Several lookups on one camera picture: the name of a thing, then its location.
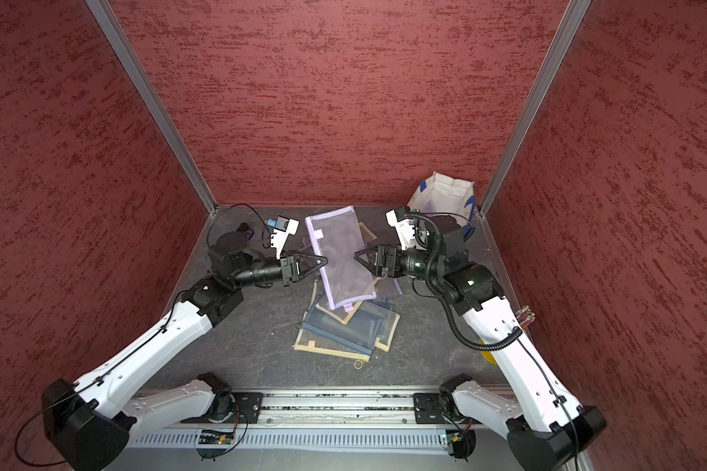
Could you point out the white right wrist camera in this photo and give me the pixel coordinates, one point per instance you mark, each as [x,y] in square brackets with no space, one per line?
[403,226]

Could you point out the large blue mesh pouch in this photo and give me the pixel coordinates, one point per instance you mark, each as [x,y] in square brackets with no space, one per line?
[359,334]

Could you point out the aluminium left corner post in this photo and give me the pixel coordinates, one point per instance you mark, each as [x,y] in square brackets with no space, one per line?
[114,33]

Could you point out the far yellow trimmed pouch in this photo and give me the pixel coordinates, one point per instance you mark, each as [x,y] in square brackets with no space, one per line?
[367,234]

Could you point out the aluminium right corner post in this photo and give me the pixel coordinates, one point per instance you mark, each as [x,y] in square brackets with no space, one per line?
[559,46]

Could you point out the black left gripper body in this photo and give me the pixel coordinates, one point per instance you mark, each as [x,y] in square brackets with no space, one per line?
[288,271]

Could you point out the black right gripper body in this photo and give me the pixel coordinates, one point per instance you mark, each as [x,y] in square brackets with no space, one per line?
[396,252]

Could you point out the large yellow trimmed pouch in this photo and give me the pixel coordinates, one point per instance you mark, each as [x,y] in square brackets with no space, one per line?
[311,342]

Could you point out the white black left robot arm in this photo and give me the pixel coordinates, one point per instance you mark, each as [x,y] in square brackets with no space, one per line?
[91,421]

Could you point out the white canvas bag blue handles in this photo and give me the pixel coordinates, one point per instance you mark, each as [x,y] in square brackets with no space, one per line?
[442,194]

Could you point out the aluminium corner post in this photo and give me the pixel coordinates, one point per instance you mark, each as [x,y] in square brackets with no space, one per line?
[114,33]
[559,46]

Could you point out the purple mesh pencil pouch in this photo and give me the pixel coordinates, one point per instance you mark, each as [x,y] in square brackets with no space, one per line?
[337,236]

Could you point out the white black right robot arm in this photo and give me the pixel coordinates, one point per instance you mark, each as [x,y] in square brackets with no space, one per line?
[481,318]

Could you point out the aluminium front rail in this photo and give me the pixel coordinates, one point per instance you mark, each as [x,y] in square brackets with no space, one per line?
[336,403]

